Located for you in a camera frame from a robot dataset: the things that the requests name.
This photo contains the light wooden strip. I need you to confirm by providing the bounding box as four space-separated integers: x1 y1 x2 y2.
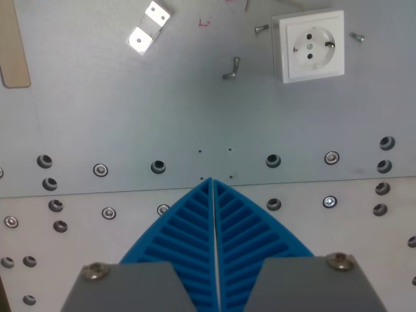
0 0 32 88

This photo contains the white wall power socket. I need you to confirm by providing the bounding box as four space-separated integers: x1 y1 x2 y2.
270 9 345 85

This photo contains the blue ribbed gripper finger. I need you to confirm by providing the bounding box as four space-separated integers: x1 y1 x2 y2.
59 177 221 312
212 179 388 312

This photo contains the bent shiny metal bracket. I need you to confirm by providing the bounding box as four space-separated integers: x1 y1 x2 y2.
125 1 171 56

